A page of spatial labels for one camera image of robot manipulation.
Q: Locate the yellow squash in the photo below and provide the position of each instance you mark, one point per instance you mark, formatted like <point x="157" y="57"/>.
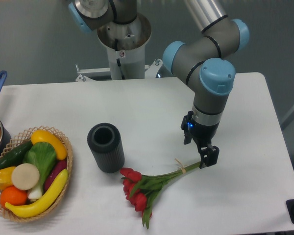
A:
<point x="46" y="136"/>

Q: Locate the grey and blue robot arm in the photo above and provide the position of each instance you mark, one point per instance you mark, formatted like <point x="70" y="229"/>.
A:
<point x="201" y="66"/>

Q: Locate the green bok choy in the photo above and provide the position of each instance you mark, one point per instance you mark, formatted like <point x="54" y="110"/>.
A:
<point x="43" y="156"/>

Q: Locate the green cucumber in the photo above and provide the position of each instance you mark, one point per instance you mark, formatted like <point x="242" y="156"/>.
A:
<point x="15" y="156"/>

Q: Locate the dark grey ribbed vase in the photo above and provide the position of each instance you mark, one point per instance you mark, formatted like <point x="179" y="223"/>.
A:
<point x="104" y="141"/>

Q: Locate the yellow bell pepper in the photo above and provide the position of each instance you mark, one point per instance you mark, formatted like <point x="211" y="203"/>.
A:
<point x="6" y="177"/>

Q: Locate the purple eggplant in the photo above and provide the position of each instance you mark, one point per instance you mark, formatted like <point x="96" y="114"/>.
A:
<point x="55" y="171"/>

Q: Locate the red tulip bouquet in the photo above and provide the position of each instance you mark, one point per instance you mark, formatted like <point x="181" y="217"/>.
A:
<point x="142" y="190"/>

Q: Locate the beige round mushroom cap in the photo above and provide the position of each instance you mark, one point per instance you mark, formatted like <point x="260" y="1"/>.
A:
<point x="25" y="176"/>

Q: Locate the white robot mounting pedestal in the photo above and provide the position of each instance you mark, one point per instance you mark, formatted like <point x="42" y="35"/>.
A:
<point x="125" y="45"/>

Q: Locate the orange fruit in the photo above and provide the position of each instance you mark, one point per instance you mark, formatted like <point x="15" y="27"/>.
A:
<point x="14" y="196"/>

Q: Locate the yellow banana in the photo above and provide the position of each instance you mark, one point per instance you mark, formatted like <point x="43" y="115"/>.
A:
<point x="42" y="204"/>

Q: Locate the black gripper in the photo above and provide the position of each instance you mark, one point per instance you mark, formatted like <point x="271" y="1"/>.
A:
<point x="202" y="135"/>

